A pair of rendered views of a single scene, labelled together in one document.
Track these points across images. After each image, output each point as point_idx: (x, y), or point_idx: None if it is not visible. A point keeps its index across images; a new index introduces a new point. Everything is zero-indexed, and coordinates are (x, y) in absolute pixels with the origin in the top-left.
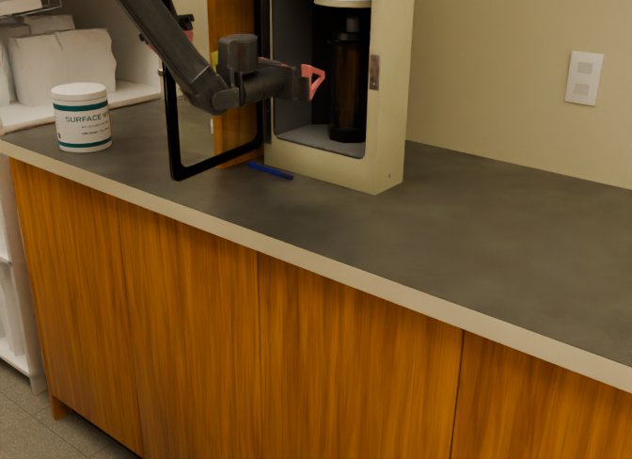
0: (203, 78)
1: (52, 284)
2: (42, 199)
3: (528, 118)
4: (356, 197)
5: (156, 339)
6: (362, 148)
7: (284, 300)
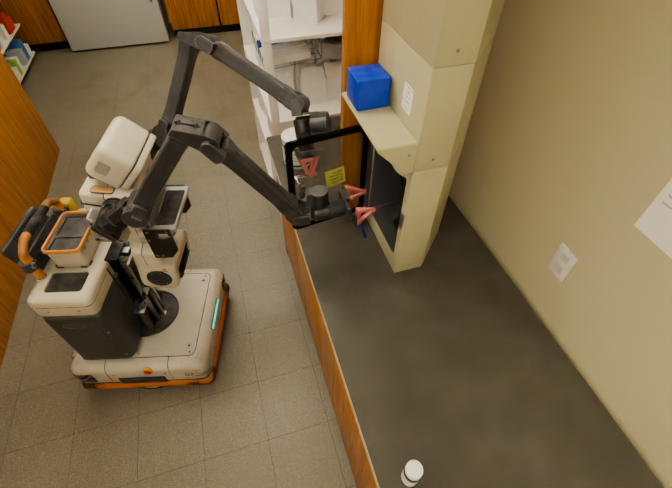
0: (288, 211)
1: None
2: None
3: (527, 258)
4: (383, 269)
5: (301, 267)
6: None
7: None
